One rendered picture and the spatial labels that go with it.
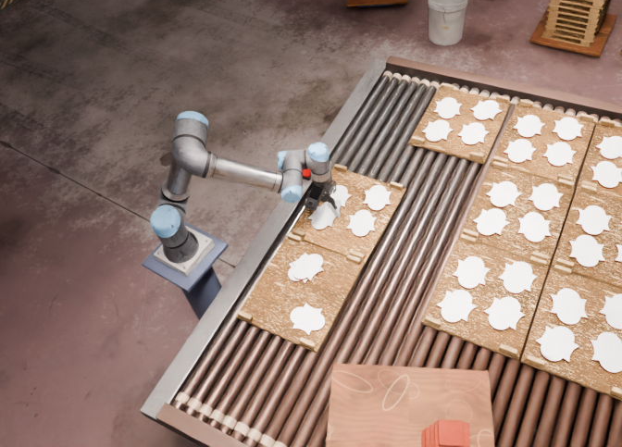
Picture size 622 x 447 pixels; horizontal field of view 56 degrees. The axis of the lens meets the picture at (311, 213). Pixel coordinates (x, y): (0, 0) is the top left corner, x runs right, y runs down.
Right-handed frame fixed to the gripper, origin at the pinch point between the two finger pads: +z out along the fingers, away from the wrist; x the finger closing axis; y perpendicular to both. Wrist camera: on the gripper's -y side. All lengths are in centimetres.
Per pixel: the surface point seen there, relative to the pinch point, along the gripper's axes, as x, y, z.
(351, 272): -22.6, -18.9, 4.5
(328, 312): -22.5, -38.1, 5.3
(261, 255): 15.2, -25.8, 7.1
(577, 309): -102, 0, 2
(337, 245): -11.8, -9.8, 4.1
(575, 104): -76, 104, -3
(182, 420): 3, -96, 7
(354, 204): -8.4, 12.3, 3.1
